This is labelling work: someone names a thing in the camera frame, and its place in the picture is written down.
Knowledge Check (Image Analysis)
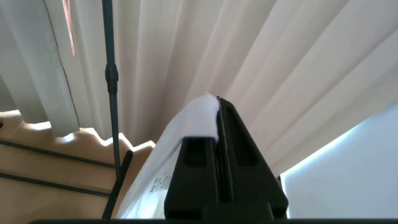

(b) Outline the beige curtain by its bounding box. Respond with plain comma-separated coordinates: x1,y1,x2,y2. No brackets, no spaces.
0,0,398,177

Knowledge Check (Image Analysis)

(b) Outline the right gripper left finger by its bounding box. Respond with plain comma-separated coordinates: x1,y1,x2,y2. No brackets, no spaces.
164,136,223,219

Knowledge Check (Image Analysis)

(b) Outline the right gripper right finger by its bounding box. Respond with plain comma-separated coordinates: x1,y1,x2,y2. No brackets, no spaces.
216,96,289,219

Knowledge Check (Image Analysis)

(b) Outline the black clothes rack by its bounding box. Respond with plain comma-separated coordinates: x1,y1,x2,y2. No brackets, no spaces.
0,0,134,220

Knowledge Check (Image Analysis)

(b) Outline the white garment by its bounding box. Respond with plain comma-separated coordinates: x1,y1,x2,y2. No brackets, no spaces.
116,90,221,220

